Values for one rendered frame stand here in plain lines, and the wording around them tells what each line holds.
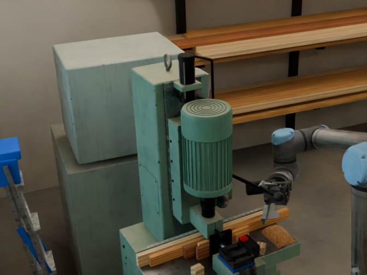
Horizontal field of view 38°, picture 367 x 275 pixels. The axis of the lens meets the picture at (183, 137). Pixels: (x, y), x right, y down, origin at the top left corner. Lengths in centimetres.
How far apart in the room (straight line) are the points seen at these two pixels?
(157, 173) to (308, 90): 248
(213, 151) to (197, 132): 9
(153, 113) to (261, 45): 206
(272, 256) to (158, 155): 57
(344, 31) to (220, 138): 267
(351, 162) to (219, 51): 229
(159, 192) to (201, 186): 29
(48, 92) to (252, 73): 168
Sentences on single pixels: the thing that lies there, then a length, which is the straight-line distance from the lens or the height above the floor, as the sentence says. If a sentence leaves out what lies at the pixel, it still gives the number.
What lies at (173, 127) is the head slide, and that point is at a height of 137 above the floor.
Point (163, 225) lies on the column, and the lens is 219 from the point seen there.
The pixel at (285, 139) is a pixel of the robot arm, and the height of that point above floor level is 125.
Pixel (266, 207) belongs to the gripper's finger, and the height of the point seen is 108.
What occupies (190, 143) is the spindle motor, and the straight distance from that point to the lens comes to 180.
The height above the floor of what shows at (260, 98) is 63.
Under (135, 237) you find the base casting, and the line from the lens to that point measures 234.
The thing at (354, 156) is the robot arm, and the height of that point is 143.
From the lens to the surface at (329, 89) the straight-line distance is 446.
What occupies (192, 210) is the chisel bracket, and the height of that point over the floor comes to 103.
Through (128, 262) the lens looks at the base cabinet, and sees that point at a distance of 241.
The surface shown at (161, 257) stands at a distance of 201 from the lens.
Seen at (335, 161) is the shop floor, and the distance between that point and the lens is 467.
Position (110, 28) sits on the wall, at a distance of 404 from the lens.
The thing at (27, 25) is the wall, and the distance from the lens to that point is 394.
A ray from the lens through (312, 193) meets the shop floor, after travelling 419.
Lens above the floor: 217
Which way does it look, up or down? 26 degrees down
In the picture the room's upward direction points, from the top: 2 degrees counter-clockwise
